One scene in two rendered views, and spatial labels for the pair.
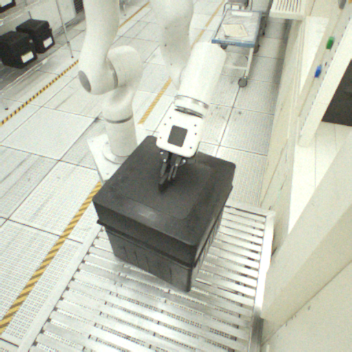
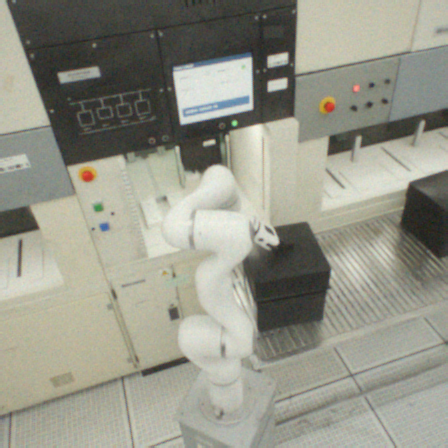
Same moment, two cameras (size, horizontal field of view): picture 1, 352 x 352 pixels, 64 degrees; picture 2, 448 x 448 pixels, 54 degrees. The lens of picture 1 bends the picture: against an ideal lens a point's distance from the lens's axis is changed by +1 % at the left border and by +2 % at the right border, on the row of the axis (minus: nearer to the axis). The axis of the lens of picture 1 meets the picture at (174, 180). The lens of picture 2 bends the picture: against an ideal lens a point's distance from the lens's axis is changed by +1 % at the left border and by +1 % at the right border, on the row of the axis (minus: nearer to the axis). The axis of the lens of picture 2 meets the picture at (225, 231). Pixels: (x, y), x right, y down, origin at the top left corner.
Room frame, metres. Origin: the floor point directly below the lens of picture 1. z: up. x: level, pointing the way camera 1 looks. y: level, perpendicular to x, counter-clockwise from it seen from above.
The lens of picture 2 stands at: (1.32, 0.90, 2.21)
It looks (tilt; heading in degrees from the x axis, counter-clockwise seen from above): 41 degrees down; 236
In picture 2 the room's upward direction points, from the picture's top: 5 degrees counter-clockwise
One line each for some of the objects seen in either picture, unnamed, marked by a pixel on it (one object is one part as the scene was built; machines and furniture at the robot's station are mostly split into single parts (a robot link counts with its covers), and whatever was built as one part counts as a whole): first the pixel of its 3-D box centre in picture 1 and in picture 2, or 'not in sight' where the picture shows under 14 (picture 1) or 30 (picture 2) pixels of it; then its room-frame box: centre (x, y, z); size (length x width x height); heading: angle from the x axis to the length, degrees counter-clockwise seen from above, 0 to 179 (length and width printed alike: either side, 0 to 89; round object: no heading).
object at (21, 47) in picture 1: (16, 49); not in sight; (2.94, 1.64, 0.31); 0.30 x 0.28 x 0.26; 157
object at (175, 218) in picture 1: (168, 189); (282, 256); (0.48, 0.02, 1.02); 0.29 x 0.29 x 0.13; 63
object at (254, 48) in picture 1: (236, 45); not in sight; (3.21, -0.70, 0.24); 0.97 x 0.52 x 0.48; 164
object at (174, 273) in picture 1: (168, 224); (282, 286); (0.48, 0.02, 0.85); 0.28 x 0.28 x 0.17; 63
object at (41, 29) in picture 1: (36, 36); not in sight; (3.28, 1.54, 0.31); 0.30 x 0.28 x 0.26; 165
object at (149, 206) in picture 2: not in sight; (164, 208); (0.60, -0.71, 0.89); 0.22 x 0.21 x 0.04; 71
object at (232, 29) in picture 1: (234, 29); not in sight; (3.05, -0.62, 0.47); 0.31 x 0.23 x 0.02; 3
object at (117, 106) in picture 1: (119, 83); (210, 347); (0.95, 0.20, 1.07); 0.19 x 0.12 x 0.24; 135
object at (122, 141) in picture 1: (121, 133); (225, 384); (0.92, 0.22, 0.85); 0.19 x 0.19 x 0.18
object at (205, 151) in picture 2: not in sight; (196, 138); (0.24, -0.93, 1.06); 0.24 x 0.20 x 0.32; 161
